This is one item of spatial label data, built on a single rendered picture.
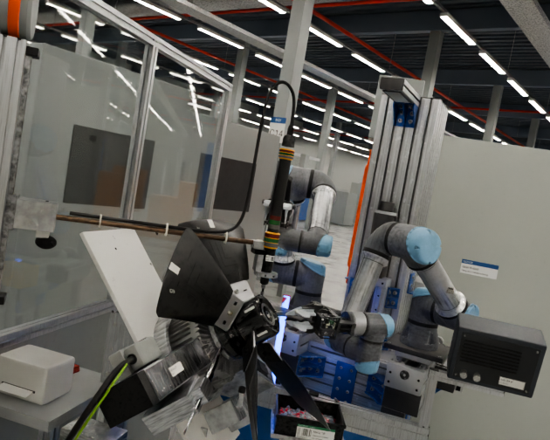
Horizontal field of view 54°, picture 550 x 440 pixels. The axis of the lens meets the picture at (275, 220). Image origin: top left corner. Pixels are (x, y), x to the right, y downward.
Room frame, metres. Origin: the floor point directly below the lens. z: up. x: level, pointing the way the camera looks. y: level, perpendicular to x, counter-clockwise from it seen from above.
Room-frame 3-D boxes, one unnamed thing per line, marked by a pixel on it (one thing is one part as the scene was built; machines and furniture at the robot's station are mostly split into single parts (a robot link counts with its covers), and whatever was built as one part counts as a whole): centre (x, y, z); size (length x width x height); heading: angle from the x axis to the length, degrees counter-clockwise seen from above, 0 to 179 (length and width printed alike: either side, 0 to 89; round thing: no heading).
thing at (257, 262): (1.54, 0.01, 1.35); 0.09 x 0.07 x 0.10; 110
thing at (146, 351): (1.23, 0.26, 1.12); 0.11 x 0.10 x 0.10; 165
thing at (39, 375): (1.50, 0.61, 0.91); 0.17 x 0.16 x 0.11; 75
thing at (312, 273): (2.32, -0.19, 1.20); 0.13 x 0.12 x 0.14; 85
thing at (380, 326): (1.72, -0.37, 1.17); 0.11 x 0.08 x 0.09; 112
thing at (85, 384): (1.57, 0.56, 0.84); 0.36 x 0.24 x 0.03; 165
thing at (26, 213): (1.32, 0.59, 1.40); 0.10 x 0.07 x 0.08; 110
